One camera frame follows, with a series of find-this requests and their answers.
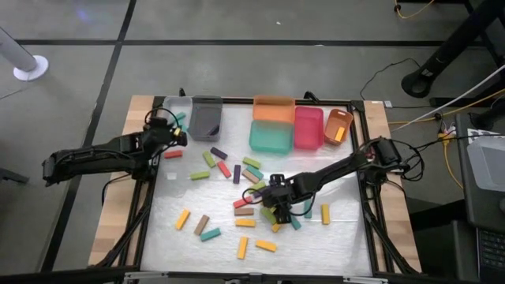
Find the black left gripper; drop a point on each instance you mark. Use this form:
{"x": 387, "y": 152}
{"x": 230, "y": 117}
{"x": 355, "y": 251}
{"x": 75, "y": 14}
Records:
{"x": 161, "y": 134}

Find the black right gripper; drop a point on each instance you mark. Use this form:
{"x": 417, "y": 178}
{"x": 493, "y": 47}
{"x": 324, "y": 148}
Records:
{"x": 278, "y": 193}

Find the green wooden block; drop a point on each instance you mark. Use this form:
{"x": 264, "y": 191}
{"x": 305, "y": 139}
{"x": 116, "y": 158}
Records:
{"x": 267, "y": 215}
{"x": 209, "y": 159}
{"x": 200, "y": 175}
{"x": 251, "y": 162}
{"x": 258, "y": 185}

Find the teal wooden block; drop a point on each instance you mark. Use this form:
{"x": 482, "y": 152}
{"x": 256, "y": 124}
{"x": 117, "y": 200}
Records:
{"x": 295, "y": 223}
{"x": 210, "y": 234}
{"x": 255, "y": 172}
{"x": 180, "y": 116}
{"x": 307, "y": 210}

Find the red wooden block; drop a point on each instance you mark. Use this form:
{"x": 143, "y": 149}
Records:
{"x": 224, "y": 169}
{"x": 173, "y": 154}
{"x": 241, "y": 203}

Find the brown wooden block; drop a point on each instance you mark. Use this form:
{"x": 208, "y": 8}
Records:
{"x": 201, "y": 225}
{"x": 244, "y": 211}
{"x": 248, "y": 177}

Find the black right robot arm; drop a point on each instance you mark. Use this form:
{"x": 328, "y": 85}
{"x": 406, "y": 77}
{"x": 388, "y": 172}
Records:
{"x": 335, "y": 169}

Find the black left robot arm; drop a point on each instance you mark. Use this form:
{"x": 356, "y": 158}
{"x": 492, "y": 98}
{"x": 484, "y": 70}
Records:
{"x": 98, "y": 154}

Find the grey plastic bin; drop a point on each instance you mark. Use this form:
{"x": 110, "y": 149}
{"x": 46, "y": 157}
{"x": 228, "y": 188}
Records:
{"x": 205, "y": 118}

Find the clear plastic bin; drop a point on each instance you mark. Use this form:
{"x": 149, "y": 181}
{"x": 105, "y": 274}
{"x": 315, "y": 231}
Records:
{"x": 177, "y": 104}

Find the teal plastic bin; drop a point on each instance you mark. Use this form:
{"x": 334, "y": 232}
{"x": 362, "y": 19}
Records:
{"x": 270, "y": 138}

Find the pink plastic bin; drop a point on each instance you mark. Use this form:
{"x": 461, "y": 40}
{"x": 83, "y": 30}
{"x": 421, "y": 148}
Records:
{"x": 308, "y": 128}

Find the orange plastic bin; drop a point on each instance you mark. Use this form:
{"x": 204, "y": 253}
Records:
{"x": 272, "y": 112}

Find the small orange tapered bin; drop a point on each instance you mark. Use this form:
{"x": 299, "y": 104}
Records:
{"x": 333, "y": 120}

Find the small grey box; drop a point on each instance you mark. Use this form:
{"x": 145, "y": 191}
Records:
{"x": 387, "y": 103}

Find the white pole with round base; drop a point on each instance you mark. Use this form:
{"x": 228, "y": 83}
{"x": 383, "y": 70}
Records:
{"x": 31, "y": 68}

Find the black furniture foot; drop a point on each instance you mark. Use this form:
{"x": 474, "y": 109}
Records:
{"x": 13, "y": 176}

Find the black floor stand pole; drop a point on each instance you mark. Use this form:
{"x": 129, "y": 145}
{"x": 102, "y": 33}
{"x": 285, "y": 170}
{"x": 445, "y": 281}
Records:
{"x": 422, "y": 81}

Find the grey plastic box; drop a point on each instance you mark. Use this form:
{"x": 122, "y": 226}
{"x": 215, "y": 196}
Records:
{"x": 489, "y": 161}

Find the black keyboard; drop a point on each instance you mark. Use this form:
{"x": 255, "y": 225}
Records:
{"x": 493, "y": 248}

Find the black aluminium table frame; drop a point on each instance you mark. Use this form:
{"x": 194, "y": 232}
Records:
{"x": 236, "y": 101}

